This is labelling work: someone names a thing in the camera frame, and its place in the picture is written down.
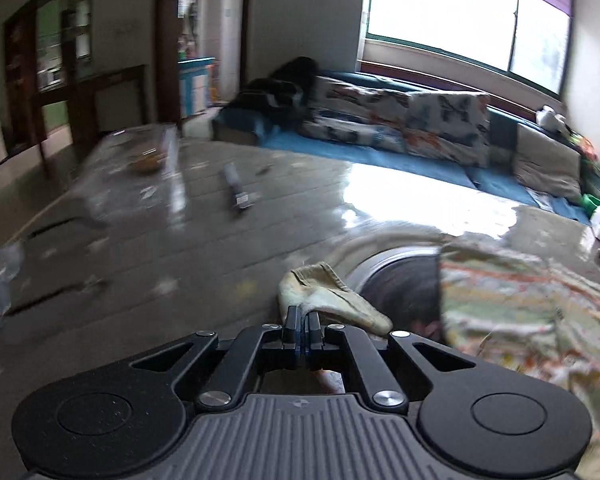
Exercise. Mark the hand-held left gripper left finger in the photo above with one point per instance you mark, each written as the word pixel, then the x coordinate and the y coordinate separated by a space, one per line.
pixel 292 327

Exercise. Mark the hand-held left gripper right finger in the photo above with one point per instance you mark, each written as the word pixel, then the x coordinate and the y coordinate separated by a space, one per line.
pixel 314 327

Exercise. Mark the colourful patterned cloth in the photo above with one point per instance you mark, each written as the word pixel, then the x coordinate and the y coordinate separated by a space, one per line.
pixel 520 310

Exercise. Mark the black clothes pile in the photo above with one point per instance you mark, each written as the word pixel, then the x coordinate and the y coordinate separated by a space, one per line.
pixel 280 92

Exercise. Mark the beige round mat rim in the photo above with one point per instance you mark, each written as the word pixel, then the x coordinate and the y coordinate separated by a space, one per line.
pixel 375 242

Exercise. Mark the grey quilted star mat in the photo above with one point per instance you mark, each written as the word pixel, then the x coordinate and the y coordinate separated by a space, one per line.
pixel 180 260

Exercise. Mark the dark remote control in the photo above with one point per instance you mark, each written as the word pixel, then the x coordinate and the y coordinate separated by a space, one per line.
pixel 236 187

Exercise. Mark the blue sofa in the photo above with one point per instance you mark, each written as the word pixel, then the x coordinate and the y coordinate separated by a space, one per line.
pixel 320 150

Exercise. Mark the butterfly print pillow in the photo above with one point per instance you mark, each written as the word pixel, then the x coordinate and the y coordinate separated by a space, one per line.
pixel 445 127
pixel 355 115

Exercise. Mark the orange item in box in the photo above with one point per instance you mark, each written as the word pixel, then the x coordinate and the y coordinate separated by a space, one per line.
pixel 146 163

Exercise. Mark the clear plastic box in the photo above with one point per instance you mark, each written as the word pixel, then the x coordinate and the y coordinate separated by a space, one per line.
pixel 125 185

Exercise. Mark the blue white small cabinet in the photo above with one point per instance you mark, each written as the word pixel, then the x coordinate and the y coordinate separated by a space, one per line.
pixel 195 85

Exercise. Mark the blue white patterned cloth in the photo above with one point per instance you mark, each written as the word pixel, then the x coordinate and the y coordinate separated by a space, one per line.
pixel 560 206

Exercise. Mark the grey pillow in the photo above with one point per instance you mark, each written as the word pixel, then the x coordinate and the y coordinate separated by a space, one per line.
pixel 547 165

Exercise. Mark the clear plastic bottle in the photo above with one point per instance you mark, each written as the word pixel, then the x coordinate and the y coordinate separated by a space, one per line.
pixel 0 280

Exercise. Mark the dark wooden side table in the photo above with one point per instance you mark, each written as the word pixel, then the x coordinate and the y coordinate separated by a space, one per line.
pixel 105 95

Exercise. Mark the white plush toy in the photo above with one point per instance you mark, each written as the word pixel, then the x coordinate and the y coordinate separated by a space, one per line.
pixel 552 119

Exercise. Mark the wooden glass-door cabinet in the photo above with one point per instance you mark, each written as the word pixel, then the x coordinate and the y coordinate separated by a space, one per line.
pixel 50 35

